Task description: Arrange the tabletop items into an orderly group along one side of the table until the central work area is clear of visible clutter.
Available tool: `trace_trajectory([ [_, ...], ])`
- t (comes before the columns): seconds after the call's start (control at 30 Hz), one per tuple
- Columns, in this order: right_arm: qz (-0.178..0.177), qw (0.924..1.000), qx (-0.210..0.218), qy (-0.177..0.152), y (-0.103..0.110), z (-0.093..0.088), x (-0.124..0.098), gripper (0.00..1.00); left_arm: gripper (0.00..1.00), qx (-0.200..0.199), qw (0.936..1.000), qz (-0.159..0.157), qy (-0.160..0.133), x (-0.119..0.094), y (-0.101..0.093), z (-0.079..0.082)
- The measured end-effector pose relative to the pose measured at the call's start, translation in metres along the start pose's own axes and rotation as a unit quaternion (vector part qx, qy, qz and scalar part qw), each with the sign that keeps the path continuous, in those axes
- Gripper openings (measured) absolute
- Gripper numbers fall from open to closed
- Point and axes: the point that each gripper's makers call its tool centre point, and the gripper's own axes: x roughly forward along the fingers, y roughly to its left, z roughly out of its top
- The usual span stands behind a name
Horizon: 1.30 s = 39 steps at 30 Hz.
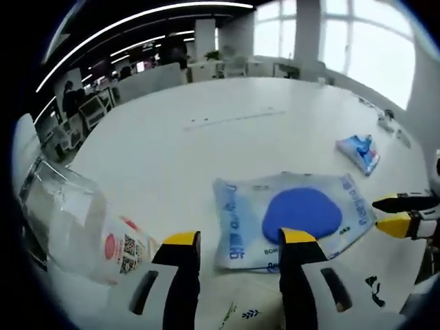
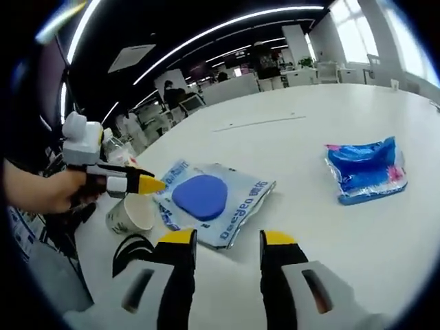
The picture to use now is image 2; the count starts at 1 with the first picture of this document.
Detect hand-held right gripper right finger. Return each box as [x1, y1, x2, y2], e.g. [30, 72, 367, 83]
[258, 229, 357, 330]

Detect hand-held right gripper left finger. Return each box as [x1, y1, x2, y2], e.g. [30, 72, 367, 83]
[102, 228, 199, 330]

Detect clear plastic bottle item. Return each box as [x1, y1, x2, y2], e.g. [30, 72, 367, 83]
[100, 126, 139, 168]

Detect white paper cup item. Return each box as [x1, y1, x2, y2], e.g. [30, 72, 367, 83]
[104, 195, 156, 235]

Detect light blue pad package item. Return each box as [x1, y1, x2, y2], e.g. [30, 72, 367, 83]
[152, 157, 278, 250]

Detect blue plastic packet item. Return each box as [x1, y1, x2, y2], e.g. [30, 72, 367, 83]
[324, 135, 410, 206]

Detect person's left hand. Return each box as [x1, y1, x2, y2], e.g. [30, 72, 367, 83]
[20, 167, 104, 215]

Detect white table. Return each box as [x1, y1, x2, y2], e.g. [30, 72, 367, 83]
[74, 82, 440, 330]

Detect ceiling air conditioner vent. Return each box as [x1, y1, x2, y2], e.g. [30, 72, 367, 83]
[107, 43, 158, 74]

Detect long ceiling light strip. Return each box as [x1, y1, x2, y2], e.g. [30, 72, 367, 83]
[132, 5, 326, 85]
[67, 0, 100, 65]

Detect large bright window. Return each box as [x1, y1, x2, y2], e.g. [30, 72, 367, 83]
[335, 10, 379, 65]
[381, 0, 440, 87]

